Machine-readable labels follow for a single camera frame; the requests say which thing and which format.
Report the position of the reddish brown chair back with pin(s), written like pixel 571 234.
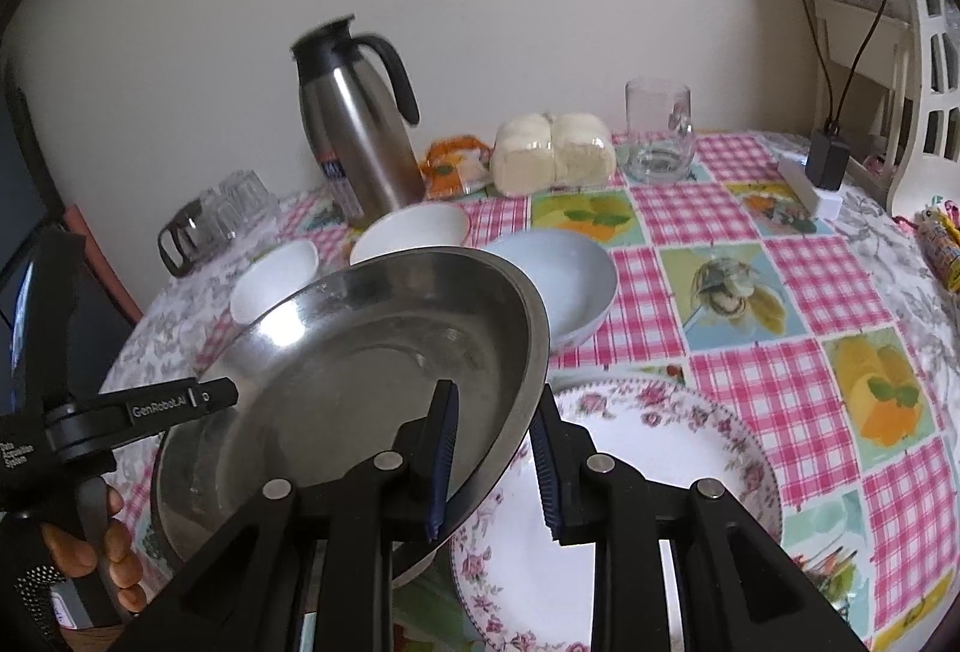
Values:
pixel 97 262

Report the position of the stainless steel plate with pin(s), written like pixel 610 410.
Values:
pixel 195 487
pixel 360 337

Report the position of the white plastic chair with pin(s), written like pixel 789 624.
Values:
pixel 911 120

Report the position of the bag of steamed buns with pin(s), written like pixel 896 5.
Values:
pixel 547 153

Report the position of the white power strip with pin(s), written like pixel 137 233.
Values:
pixel 806 191

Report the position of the small white bowl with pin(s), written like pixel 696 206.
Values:
pixel 274 281

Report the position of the black charger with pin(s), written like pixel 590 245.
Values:
pixel 825 161

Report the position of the clear glass mug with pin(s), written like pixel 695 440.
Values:
pixel 660 157

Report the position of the floral rimmed white plate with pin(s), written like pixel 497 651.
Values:
pixel 660 427

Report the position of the stainless steel thermos jug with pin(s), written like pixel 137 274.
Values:
pixel 360 127

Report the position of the clear glass tumbler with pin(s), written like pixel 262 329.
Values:
pixel 212 213
pixel 256 193
pixel 231 195

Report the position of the pink checked fruit tablecloth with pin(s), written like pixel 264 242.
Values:
pixel 750 389

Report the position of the light blue bowl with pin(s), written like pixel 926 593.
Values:
pixel 570 277

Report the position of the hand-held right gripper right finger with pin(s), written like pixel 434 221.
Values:
pixel 544 472

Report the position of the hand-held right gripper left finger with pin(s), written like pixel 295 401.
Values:
pixel 442 464

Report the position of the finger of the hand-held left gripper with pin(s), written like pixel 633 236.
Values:
pixel 172 406

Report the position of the orange snack packet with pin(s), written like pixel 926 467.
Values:
pixel 450 168

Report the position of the person's left hand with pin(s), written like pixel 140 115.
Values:
pixel 124 558

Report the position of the yellow candy packet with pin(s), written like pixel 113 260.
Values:
pixel 941 247

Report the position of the white square bowl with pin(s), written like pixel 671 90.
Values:
pixel 409 228

